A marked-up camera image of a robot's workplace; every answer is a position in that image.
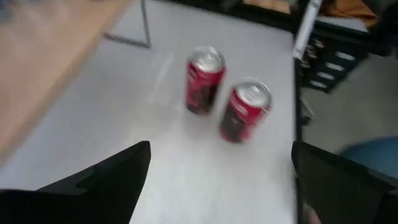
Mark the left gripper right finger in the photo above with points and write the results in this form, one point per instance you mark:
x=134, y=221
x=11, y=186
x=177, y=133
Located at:
x=335, y=193

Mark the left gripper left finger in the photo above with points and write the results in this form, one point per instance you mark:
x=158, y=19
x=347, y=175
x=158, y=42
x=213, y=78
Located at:
x=109, y=193

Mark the red Coca-Cola can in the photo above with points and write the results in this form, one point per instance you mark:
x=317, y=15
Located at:
x=242, y=118
x=202, y=90

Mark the person's leg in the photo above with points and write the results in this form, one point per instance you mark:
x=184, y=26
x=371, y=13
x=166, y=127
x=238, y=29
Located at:
x=373, y=155

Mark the black drawer cabinet white labels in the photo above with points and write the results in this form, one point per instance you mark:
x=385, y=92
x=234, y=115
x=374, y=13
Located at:
x=353, y=67

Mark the silver aluminium bar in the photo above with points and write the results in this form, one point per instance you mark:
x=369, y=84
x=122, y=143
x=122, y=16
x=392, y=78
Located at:
x=306, y=29

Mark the orange cloth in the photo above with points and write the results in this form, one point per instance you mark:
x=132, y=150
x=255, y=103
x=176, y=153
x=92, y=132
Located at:
x=351, y=7

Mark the wooden shelf black metal frame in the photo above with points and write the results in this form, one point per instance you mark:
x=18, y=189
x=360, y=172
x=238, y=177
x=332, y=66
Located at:
x=46, y=62

